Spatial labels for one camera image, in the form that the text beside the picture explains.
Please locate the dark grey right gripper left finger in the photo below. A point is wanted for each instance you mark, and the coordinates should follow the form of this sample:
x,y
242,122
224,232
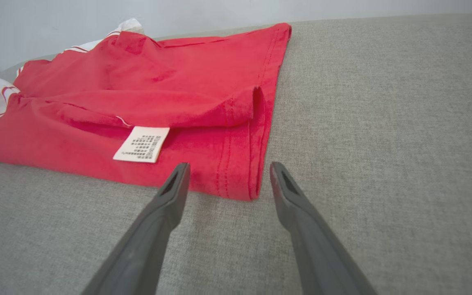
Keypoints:
x,y
154,229

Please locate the red basketball jersey number 23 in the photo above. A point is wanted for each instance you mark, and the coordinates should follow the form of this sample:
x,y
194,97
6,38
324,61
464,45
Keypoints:
x,y
158,82

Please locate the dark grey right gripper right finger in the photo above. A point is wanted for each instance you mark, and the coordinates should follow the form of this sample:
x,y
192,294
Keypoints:
x,y
314,246

